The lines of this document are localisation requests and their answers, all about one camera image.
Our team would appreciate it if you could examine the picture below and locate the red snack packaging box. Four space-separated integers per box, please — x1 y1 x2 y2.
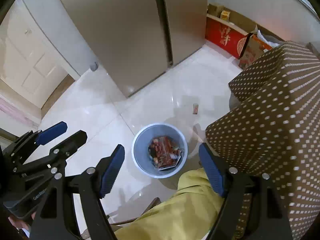
148 136 183 171

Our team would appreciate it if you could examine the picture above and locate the grey round trash bin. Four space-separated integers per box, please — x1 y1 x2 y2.
131 123 188 179

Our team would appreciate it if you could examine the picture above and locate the white panel door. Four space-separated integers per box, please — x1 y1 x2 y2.
1 0 68 108

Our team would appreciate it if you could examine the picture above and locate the yellow trousers leg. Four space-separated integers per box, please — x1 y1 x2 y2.
115 168 223 239

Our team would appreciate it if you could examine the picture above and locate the brown polka dot tablecloth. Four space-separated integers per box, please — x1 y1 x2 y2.
206 41 319 239

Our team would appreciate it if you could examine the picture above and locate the beige refrigerator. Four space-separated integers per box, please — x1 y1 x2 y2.
61 0 207 97

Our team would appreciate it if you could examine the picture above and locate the small carton on floor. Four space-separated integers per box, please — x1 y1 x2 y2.
193 103 199 115

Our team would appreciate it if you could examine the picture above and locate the red gift carton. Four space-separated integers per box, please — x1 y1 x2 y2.
205 14 248 59

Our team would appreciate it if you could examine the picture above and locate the plain cardboard box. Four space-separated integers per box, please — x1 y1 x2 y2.
207 3 257 33

